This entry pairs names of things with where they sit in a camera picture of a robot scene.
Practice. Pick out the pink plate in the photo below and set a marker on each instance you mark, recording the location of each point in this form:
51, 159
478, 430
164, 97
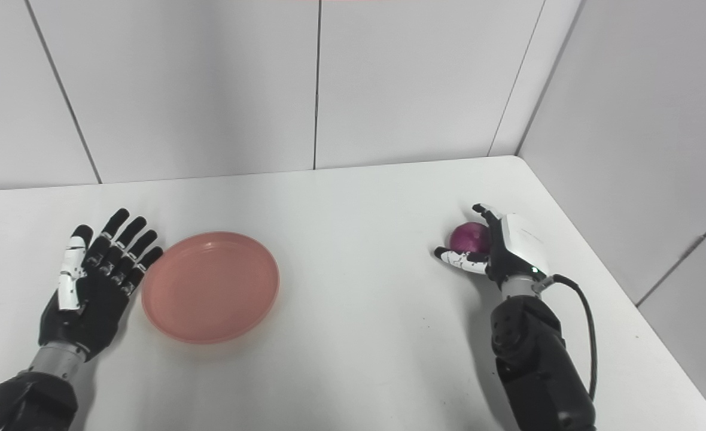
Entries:
209, 287

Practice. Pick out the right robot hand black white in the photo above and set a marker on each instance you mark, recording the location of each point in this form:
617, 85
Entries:
508, 248

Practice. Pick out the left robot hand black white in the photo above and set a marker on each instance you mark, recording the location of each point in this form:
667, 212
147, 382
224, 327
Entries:
96, 287

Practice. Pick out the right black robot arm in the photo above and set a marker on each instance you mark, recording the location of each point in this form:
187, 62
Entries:
538, 365

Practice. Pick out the purple red onion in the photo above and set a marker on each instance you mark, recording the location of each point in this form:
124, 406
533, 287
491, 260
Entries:
468, 237

